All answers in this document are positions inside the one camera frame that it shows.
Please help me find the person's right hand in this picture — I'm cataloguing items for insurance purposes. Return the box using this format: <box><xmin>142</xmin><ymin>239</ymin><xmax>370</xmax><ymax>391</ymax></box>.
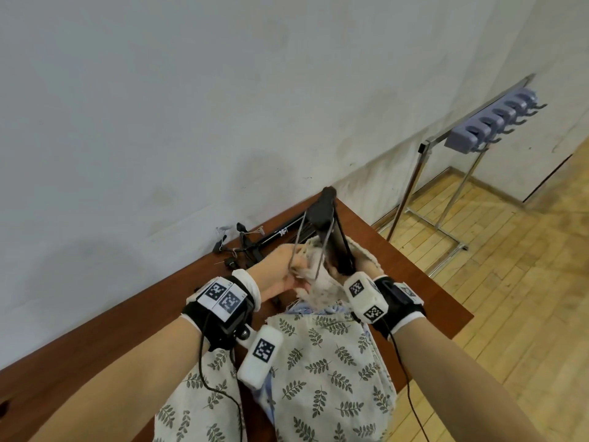
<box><xmin>352</xmin><ymin>257</ymin><xmax>385</xmax><ymax>280</ymax></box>

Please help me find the person's left hand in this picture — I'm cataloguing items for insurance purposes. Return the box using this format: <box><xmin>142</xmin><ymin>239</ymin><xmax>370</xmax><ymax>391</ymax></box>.
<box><xmin>246</xmin><ymin>243</ymin><xmax>314</xmax><ymax>301</ymax></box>

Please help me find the metal clothes rack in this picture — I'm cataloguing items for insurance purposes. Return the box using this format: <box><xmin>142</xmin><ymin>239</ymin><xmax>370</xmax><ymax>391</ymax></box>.
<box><xmin>385</xmin><ymin>73</ymin><xmax>537</xmax><ymax>277</ymax></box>

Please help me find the person's left forearm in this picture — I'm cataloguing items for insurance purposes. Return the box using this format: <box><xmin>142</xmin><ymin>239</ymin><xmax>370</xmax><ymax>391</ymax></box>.
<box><xmin>27</xmin><ymin>315</ymin><xmax>204</xmax><ymax>442</ymax></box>

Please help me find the person's right forearm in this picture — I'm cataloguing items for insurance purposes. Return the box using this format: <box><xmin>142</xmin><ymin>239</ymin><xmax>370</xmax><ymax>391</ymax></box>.
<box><xmin>391</xmin><ymin>319</ymin><xmax>540</xmax><ymax>442</ymax></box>

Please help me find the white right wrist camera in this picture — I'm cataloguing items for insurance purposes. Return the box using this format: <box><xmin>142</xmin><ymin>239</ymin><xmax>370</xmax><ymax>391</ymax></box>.
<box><xmin>342</xmin><ymin>271</ymin><xmax>390</xmax><ymax>325</ymax></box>

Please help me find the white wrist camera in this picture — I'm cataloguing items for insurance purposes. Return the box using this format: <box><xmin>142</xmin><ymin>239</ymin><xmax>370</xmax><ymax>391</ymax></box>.
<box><xmin>342</xmin><ymin>271</ymin><xmax>390</xmax><ymax>325</ymax></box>
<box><xmin>237</xmin><ymin>325</ymin><xmax>285</xmax><ymax>390</ymax></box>

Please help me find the black right wrist strap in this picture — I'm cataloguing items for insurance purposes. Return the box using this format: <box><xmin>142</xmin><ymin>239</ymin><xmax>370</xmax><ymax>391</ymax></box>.
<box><xmin>370</xmin><ymin>276</ymin><xmax>426</xmax><ymax>341</ymax></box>

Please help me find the black wrist strap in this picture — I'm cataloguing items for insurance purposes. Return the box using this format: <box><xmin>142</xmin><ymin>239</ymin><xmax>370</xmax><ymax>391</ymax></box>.
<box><xmin>182</xmin><ymin>269</ymin><xmax>262</xmax><ymax>353</ymax></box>
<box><xmin>370</xmin><ymin>276</ymin><xmax>426</xmax><ymax>341</ymax></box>

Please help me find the black left wrist strap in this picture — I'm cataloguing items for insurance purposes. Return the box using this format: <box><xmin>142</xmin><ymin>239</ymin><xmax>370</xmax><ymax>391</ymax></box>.
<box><xmin>182</xmin><ymin>269</ymin><xmax>262</xmax><ymax>353</ymax></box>

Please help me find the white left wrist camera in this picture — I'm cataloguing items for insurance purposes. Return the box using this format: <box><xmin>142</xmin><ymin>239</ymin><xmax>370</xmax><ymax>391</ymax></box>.
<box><xmin>237</xmin><ymin>325</ymin><xmax>285</xmax><ymax>390</ymax></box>

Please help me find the thin black right cable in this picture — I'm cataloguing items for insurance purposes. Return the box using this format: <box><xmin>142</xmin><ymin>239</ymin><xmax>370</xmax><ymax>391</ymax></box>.
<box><xmin>388</xmin><ymin>333</ymin><xmax>431</xmax><ymax>442</ymax></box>

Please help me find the purple hook rail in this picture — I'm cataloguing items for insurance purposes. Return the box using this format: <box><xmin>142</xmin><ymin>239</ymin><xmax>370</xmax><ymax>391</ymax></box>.
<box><xmin>445</xmin><ymin>88</ymin><xmax>549</xmax><ymax>155</ymax></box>

